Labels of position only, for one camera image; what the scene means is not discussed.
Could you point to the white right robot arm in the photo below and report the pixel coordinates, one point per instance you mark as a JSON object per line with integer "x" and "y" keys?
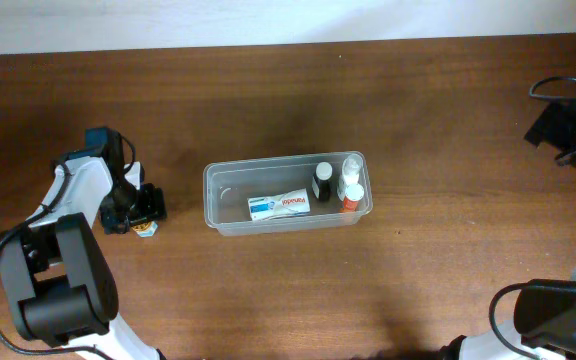
{"x": 535, "y": 319}

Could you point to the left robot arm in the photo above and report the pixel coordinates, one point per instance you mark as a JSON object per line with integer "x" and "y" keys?
{"x": 59, "y": 287}

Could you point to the dark bottle white cap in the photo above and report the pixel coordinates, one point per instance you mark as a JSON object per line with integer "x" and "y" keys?
{"x": 321, "y": 181}

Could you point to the orange vitamin tube white cap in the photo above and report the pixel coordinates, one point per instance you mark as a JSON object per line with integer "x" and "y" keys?
{"x": 351, "y": 197}

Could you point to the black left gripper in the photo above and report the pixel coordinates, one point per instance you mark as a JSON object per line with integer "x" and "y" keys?
{"x": 144, "y": 206}

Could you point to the clear plastic container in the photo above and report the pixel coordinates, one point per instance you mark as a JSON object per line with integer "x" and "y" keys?
{"x": 227, "y": 187}

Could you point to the white Panadol box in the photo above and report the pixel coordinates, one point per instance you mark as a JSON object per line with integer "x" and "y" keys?
{"x": 290, "y": 204}

